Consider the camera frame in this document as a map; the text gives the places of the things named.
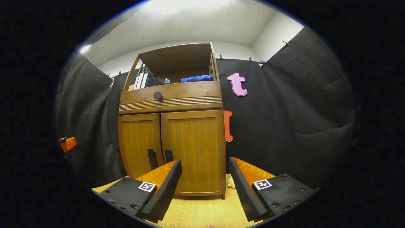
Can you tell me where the wooden shoe cabinet door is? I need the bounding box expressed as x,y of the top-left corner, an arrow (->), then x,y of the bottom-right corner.
161,110 -> 226,197
118,113 -> 164,179

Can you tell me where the black backdrop cloth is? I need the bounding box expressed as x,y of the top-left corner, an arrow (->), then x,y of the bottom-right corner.
55,27 -> 358,190

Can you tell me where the wooden cabinet drawer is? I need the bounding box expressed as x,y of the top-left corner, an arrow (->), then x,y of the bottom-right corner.
119,81 -> 222,115

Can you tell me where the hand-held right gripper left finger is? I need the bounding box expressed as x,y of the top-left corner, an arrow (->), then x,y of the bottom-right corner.
92,159 -> 183,224

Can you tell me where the wooden double-door shoe cabinet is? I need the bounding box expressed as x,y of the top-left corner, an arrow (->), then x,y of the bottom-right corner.
118,42 -> 227,200

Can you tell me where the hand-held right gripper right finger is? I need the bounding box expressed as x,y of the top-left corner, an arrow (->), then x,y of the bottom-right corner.
228,157 -> 318,223

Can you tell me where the blue folded towel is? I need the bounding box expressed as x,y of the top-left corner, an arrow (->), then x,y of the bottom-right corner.
180,75 -> 214,83

